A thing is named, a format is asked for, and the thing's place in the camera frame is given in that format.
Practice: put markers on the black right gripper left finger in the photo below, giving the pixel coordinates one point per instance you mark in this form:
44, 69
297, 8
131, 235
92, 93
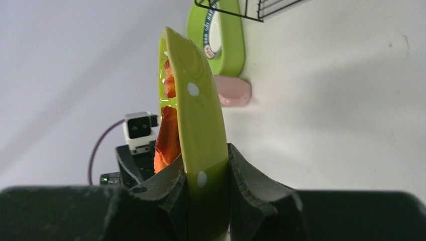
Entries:
153, 210

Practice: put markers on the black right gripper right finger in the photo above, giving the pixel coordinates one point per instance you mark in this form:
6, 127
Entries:
264, 209

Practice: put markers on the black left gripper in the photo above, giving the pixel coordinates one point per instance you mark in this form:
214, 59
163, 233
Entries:
134, 169

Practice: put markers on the green polka dot plate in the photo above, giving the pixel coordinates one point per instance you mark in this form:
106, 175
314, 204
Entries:
202, 135

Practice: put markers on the pink cup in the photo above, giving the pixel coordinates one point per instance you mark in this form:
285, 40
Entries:
232, 91

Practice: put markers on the white plate with blue rim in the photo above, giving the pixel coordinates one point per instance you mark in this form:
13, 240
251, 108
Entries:
212, 37

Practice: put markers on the orange carrot toy piece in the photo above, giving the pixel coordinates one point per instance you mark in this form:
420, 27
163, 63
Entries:
167, 146

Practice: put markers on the sausage slice toy food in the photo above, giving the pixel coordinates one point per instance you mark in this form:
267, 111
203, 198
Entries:
169, 83

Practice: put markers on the lime green plastic basin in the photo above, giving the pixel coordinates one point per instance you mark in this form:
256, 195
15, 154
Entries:
231, 60

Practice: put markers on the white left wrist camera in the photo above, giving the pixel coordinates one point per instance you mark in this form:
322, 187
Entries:
138, 131

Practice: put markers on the black wire rack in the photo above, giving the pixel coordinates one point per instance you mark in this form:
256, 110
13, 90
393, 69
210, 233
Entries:
256, 10

